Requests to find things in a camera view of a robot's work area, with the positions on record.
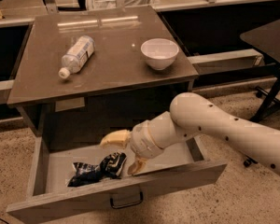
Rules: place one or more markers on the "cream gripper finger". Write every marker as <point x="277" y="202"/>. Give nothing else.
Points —
<point x="137" y="166"/>
<point x="119" y="138"/>

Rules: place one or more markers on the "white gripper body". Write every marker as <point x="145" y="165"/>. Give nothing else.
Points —
<point x="141" y="142"/>

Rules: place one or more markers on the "blue chip bag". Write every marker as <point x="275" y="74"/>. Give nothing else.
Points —
<point x="85" y="174"/>

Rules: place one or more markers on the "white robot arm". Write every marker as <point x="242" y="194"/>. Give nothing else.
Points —
<point x="190" y="115"/>

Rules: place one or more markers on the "grey cabinet with glossy top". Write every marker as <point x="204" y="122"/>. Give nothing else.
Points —
<point x="116" y="65"/>

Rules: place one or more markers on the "open grey top drawer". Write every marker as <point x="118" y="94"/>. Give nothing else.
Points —
<point x="71" y="174"/>

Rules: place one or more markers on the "white ceramic bowl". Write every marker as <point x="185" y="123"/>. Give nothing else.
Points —
<point x="159" y="53"/>

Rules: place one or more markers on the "clear plastic water bottle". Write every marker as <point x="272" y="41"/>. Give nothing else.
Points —
<point x="75" y="58"/>

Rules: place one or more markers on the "black metal drawer handle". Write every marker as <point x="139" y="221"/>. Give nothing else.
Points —
<point x="117" y="206"/>

